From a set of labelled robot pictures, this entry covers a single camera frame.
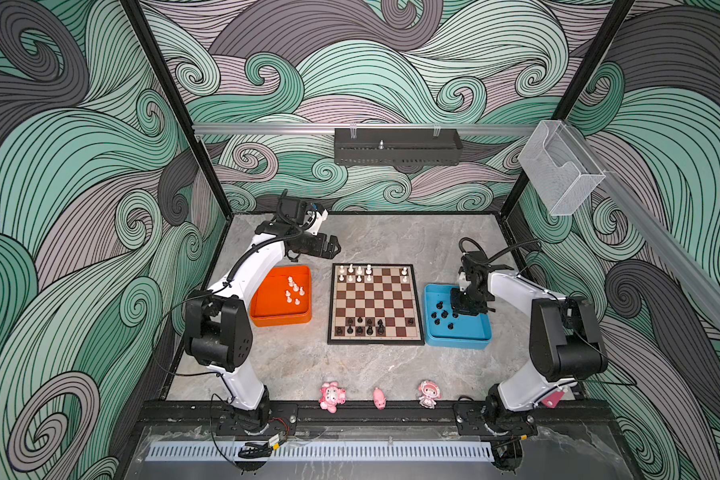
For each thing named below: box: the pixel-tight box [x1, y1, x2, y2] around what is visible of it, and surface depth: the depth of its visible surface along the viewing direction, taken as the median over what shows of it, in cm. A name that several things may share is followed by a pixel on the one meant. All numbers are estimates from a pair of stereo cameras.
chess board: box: [327, 263, 425, 345], surface depth 94 cm
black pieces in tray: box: [431, 301, 459, 330], surface depth 92 cm
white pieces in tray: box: [285, 275, 305, 305], surface depth 97 cm
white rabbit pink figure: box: [541, 391, 565, 409], surface depth 76 cm
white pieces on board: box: [339, 264, 408, 283], surface depth 101 cm
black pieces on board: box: [336, 317, 413, 335], surface depth 88 cm
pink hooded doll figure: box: [418, 380, 442, 409], surface depth 76 cm
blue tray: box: [424, 283, 493, 350], surface depth 91 cm
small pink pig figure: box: [373, 387, 387, 410], surface depth 77 cm
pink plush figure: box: [319, 381, 347, 414], surface depth 76 cm
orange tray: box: [250, 265, 313, 327], surface depth 97 cm
